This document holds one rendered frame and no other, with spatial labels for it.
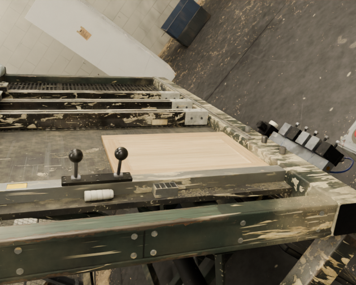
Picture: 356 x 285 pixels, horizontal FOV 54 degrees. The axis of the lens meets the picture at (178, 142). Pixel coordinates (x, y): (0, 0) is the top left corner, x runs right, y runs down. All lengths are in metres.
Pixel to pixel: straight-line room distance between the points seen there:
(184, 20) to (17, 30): 2.75
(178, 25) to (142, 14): 1.12
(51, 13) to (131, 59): 1.16
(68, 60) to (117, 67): 1.61
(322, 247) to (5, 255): 0.88
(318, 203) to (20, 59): 6.01
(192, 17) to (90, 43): 1.58
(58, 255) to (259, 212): 0.49
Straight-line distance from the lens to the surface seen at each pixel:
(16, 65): 6.66
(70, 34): 5.01
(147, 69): 5.15
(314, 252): 1.21
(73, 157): 0.95
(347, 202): 1.10
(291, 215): 1.00
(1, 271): 0.86
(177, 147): 1.41
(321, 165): 1.41
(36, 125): 1.69
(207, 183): 1.12
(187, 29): 5.51
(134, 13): 6.41
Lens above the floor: 1.75
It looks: 26 degrees down
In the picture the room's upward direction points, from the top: 57 degrees counter-clockwise
